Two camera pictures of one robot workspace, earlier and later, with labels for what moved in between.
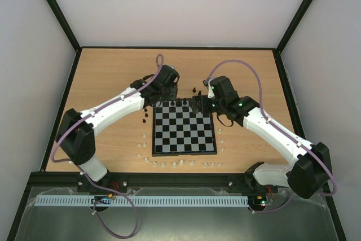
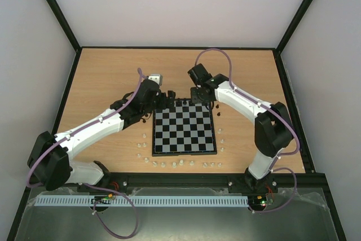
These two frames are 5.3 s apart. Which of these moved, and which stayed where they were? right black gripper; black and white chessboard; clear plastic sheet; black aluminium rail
Moved: right black gripper
Stayed: black aluminium rail; black and white chessboard; clear plastic sheet
